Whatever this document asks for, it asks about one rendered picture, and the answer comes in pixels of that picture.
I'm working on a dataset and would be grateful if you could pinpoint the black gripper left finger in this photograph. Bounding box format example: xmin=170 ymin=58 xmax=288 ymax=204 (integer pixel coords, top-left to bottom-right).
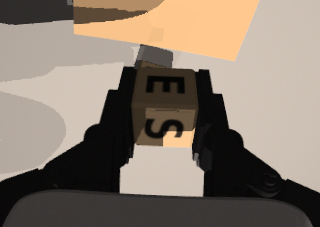
xmin=0 ymin=66 xmax=137 ymax=227

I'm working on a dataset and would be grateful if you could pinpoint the tan flat mat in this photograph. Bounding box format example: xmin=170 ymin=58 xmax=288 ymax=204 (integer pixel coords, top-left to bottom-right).
xmin=73 ymin=0 xmax=259 ymax=61

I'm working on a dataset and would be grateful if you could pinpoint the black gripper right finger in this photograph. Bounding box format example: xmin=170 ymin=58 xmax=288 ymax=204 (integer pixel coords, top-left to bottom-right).
xmin=192 ymin=69 xmax=320 ymax=227

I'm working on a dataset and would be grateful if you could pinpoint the beige letter block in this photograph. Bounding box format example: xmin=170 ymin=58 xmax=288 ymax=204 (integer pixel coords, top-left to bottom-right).
xmin=131 ymin=67 xmax=199 ymax=147
xmin=138 ymin=61 xmax=167 ymax=68

